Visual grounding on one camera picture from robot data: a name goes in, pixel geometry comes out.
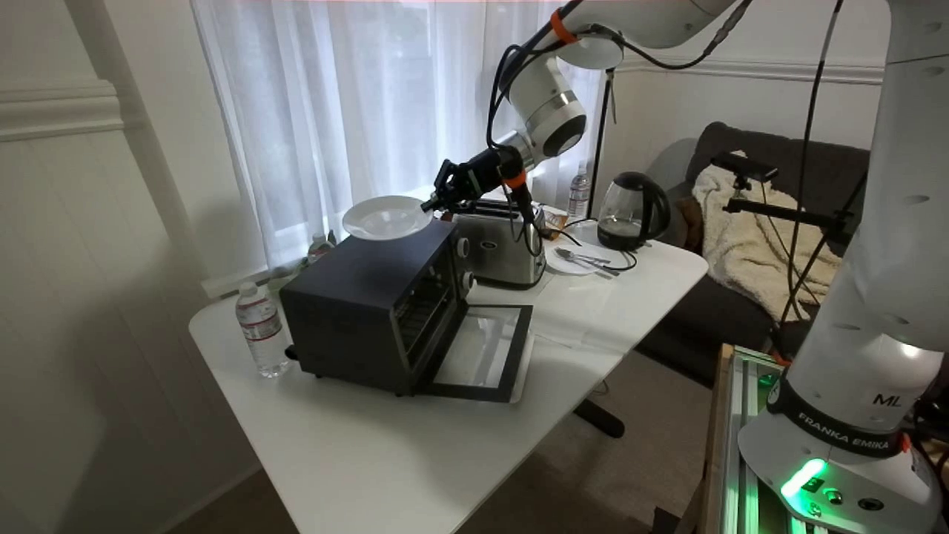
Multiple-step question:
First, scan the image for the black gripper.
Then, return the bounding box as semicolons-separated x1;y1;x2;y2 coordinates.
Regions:
420;142;542;217

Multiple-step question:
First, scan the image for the white plate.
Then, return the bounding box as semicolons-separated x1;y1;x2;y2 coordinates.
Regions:
339;192;438;243

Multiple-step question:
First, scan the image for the black toaster oven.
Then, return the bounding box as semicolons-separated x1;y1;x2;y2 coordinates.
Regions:
278;217;474;401

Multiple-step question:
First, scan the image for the glass oven door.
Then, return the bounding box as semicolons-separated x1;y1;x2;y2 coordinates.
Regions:
425;302;536;407

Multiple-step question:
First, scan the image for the silver toaster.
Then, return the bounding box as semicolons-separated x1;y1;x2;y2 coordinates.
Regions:
455;198;549;293

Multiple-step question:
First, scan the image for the clear plastic bottle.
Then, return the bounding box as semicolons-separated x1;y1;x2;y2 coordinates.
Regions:
566;168;595;220

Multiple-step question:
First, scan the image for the white sheer curtain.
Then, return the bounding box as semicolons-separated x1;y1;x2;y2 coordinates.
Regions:
189;0;607;274

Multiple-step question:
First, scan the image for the small white saucer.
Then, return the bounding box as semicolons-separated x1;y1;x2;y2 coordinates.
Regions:
541;240;638;278

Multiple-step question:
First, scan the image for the silver fork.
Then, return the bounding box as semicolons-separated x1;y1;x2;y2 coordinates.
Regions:
552;243;622;274

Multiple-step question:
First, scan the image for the black floor lamp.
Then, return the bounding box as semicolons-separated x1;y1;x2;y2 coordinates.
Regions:
554;26;630;222

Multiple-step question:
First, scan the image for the silver spoon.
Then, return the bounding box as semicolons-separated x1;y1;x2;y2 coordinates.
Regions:
570;248;638;275

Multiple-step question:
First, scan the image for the black glass electric kettle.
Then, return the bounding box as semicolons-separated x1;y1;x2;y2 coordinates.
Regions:
592;168;673;253

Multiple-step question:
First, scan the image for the labelled water bottle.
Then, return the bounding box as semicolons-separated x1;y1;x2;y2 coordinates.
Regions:
235;278;296;382

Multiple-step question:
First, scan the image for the black table foot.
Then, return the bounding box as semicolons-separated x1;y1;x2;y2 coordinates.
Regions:
570;397;630;441

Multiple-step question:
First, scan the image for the dark sofa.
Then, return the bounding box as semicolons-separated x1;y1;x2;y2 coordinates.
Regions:
635;119;898;391

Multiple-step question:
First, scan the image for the beige blanket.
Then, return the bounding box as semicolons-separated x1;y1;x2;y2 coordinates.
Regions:
689;159;852;327

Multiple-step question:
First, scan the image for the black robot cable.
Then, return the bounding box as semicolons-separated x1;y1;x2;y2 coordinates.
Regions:
778;0;848;332
484;0;756;154

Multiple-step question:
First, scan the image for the black camera stand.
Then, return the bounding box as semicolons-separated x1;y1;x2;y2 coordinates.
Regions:
710;145;859;334

